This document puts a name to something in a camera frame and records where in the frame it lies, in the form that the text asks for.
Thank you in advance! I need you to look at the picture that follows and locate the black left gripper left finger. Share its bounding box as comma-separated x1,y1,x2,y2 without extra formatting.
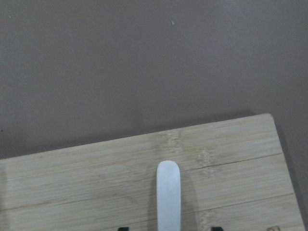
117,227,129,231

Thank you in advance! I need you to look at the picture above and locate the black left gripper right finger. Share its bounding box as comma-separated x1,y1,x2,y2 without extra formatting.
211,227,224,231

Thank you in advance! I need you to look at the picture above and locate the white ceramic spoon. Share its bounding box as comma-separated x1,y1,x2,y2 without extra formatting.
156,160,181,231

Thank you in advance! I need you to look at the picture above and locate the bamboo cutting board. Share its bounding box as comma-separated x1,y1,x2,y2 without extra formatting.
0,114,305,231

